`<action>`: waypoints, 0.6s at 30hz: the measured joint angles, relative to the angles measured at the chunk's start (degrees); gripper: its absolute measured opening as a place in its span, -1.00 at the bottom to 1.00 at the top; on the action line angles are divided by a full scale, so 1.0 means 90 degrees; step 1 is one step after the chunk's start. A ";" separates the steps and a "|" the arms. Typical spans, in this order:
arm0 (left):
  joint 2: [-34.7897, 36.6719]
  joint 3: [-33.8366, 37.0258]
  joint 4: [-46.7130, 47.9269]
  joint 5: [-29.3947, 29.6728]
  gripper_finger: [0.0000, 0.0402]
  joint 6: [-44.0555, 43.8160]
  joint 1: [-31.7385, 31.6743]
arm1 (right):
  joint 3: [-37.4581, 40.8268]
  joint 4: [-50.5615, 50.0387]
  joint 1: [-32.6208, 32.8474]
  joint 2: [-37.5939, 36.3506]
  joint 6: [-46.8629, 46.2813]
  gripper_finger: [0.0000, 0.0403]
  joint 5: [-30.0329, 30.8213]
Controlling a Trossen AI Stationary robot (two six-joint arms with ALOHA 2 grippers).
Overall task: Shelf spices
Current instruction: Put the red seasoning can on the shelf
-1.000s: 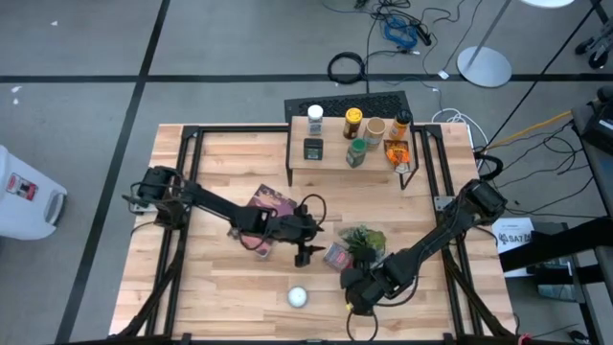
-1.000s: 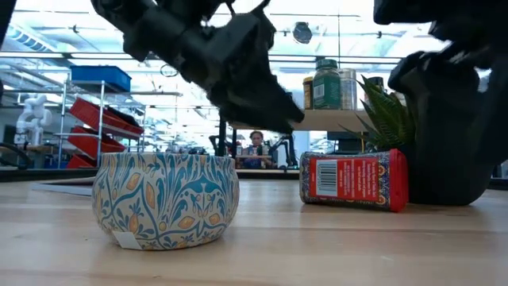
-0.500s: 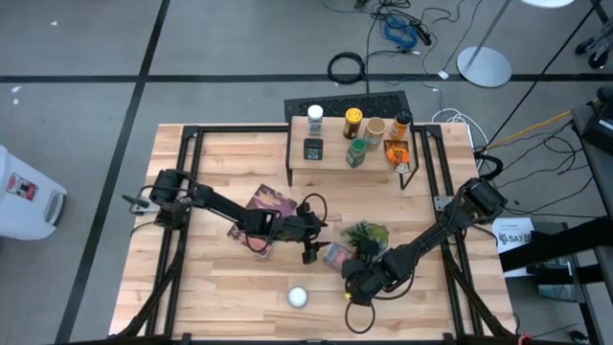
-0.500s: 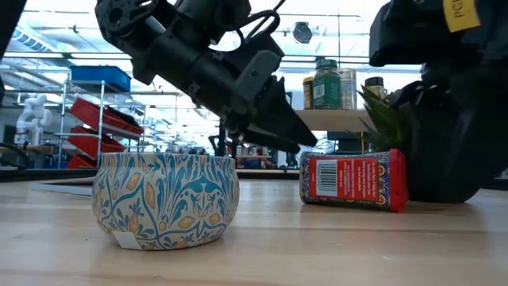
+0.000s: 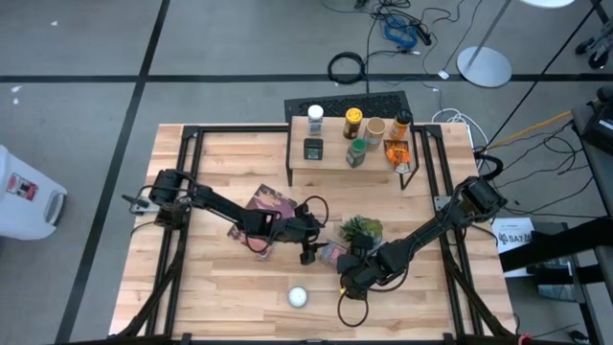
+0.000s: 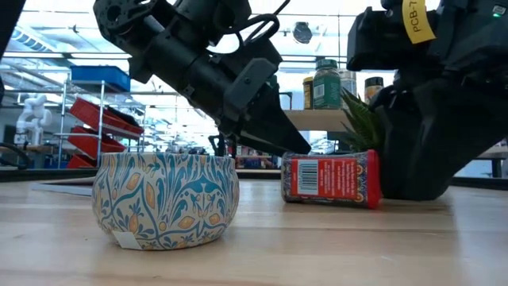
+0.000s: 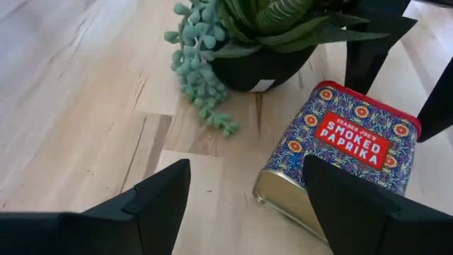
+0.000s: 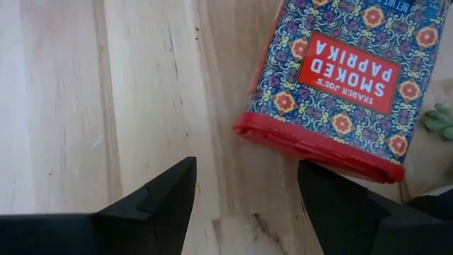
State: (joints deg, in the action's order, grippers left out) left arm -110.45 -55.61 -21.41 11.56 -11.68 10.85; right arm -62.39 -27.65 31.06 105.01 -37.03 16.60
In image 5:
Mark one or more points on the red round button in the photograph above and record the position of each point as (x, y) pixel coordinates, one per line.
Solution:
(524, 339)

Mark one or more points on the white round disc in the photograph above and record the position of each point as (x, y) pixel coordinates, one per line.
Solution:
(548, 3)

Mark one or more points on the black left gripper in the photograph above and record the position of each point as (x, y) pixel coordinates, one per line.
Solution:
(299, 229)

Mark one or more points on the white plastic bin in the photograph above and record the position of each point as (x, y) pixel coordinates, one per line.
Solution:
(24, 211)

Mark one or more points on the white plug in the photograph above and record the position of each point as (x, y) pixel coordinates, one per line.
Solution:
(443, 75)

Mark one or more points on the green tin black lid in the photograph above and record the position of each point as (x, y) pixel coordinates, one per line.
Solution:
(313, 148)

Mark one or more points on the grey round-base floor stand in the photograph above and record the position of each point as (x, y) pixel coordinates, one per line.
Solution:
(483, 67)

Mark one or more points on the Yosemite landscape notebook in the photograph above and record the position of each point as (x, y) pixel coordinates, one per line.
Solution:
(273, 199)

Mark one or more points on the wooden shelf black frame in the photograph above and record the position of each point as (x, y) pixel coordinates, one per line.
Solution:
(335, 163)

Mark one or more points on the grey metal mounting plate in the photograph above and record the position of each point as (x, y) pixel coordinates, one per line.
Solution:
(441, 203)

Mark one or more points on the black floor mat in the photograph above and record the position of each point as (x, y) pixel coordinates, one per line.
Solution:
(348, 103)

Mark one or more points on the yellow-lid spice jar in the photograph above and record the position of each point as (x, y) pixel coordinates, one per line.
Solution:
(352, 123)

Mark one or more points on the succulent plant black pot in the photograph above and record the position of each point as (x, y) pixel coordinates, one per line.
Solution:
(364, 226)

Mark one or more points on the white paper sign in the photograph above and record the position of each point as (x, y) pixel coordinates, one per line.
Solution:
(515, 227)

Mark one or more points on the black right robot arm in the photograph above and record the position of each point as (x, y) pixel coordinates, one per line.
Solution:
(431, 230)

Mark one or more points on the green-lid oregano jar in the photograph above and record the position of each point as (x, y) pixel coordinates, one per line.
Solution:
(356, 152)

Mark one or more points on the patterned candle tin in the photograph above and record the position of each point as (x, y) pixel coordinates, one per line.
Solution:
(297, 297)

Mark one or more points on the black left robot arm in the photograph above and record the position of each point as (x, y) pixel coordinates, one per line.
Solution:
(220, 203)

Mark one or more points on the orange taco seasoning packet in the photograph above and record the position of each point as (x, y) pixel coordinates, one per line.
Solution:
(397, 155)

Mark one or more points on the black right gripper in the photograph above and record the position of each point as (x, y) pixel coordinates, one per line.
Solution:
(369, 275)

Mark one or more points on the white-lid spice jar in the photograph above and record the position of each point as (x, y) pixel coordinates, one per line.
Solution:
(314, 120)

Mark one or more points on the black-lid orange spice jar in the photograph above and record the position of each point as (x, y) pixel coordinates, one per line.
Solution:
(400, 125)

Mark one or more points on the gold-lid sesame jar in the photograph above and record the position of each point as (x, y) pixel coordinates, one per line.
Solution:
(374, 131)

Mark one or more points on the red-lid patterned tin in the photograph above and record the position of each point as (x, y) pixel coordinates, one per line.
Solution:
(332, 253)

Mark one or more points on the black caster base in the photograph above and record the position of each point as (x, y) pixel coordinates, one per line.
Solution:
(598, 57)

